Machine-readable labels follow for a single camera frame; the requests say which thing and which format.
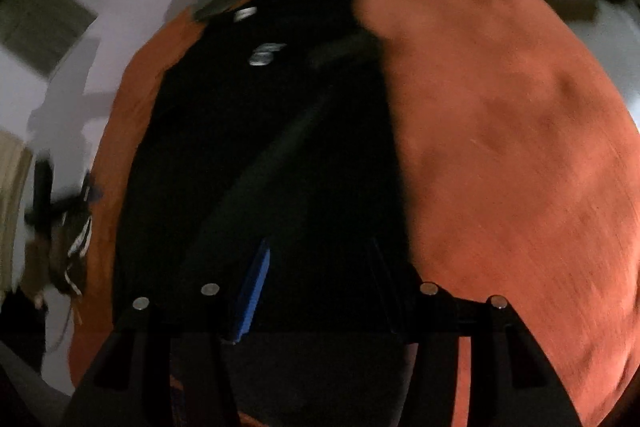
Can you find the black printed t-shirt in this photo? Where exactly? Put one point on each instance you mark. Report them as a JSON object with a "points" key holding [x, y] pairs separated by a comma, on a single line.
{"points": [[275, 132]]}

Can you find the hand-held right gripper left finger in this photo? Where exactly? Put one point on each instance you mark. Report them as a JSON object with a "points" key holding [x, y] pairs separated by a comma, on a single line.
{"points": [[252, 292]]}

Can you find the orange blanket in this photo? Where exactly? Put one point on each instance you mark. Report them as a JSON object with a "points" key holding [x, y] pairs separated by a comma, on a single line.
{"points": [[500, 132]]}

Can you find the beige curtain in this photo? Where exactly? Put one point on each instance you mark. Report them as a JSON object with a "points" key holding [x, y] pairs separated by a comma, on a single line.
{"points": [[12, 207]]}

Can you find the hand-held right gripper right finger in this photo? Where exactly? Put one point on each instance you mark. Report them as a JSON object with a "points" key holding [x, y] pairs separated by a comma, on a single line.
{"points": [[400, 302]]}

